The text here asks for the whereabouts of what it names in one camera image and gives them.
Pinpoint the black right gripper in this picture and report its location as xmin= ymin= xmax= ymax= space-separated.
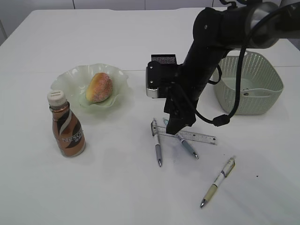
xmin=164 ymin=84 xmax=198 ymax=135

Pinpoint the clear plastic ruler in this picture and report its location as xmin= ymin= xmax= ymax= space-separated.
xmin=151 ymin=126 xmax=217 ymax=145

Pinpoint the beige white pen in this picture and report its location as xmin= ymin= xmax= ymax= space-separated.
xmin=200 ymin=156 xmax=236 ymax=208

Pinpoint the sugared bread loaf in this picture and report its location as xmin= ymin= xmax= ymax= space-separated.
xmin=86 ymin=72 xmax=113 ymax=103

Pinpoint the brown Nescafe coffee bottle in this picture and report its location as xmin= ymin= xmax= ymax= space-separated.
xmin=47 ymin=90 xmax=86 ymax=157

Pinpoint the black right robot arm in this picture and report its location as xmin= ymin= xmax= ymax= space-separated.
xmin=163 ymin=2 xmax=300 ymax=135

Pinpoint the blue grey pen crossed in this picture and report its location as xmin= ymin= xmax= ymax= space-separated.
xmin=161 ymin=132 xmax=199 ymax=159

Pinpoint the white grey pen left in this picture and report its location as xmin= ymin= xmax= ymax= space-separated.
xmin=151 ymin=118 xmax=162 ymax=167

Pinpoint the black mesh pen holder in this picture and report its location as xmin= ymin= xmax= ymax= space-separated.
xmin=151 ymin=54 xmax=177 ymax=65

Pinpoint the green plastic woven basket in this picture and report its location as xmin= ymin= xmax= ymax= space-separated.
xmin=214 ymin=51 xmax=284 ymax=115

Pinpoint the frosted green ruffled glass plate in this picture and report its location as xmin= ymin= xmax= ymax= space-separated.
xmin=51 ymin=63 xmax=130 ymax=113

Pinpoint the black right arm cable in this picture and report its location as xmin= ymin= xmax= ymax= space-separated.
xmin=194 ymin=7 xmax=282 ymax=127

